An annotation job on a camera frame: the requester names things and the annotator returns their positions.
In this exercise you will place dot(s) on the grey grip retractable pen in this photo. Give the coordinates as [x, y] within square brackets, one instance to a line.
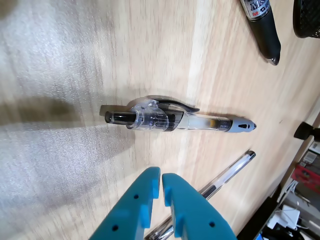
[197, 122]

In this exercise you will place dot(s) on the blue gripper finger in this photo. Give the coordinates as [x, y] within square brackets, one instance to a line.
[125, 215]
[195, 215]

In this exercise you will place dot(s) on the black labelled gel pen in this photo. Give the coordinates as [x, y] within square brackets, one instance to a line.
[265, 30]

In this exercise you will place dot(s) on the black mesh pen holder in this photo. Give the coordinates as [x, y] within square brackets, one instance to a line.
[307, 20]

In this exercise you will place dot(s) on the red printed box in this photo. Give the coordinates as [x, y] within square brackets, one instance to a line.
[306, 173]

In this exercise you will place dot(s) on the clear black grip stick pen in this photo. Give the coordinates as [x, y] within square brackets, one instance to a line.
[225, 175]

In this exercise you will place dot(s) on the white power adapter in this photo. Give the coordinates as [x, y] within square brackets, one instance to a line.
[285, 216]

